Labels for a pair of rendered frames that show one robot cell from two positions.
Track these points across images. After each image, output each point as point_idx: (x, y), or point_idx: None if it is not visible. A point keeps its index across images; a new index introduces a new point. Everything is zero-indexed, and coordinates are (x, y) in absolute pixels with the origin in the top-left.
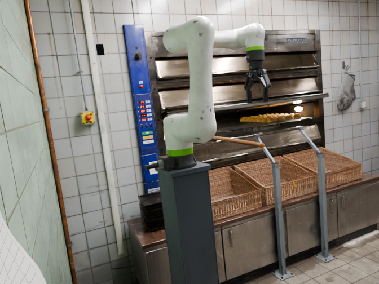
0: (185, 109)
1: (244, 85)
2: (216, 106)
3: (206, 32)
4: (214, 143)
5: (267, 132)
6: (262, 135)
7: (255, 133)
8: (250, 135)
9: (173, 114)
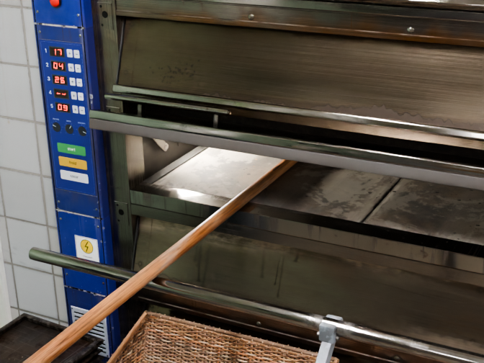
0: (149, 119)
1: None
2: (264, 139)
3: None
4: (146, 288)
5: (381, 336)
6: (355, 340)
7: (323, 320)
8: (292, 317)
9: (108, 124)
